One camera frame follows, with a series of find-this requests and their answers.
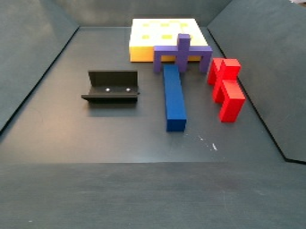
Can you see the yellow slotted board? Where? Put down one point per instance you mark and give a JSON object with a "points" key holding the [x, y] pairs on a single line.
{"points": [[159, 32]]}

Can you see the blue long rectangular block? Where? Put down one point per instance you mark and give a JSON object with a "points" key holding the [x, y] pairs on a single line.
{"points": [[173, 100]]}

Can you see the red cross-shaped block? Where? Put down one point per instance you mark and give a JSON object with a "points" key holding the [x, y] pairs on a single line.
{"points": [[225, 90]]}

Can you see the purple cross-shaped block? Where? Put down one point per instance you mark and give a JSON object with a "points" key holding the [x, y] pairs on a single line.
{"points": [[181, 51]]}

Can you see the black angle bracket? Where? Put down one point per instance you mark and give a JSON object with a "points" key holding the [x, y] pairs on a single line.
{"points": [[112, 85]]}

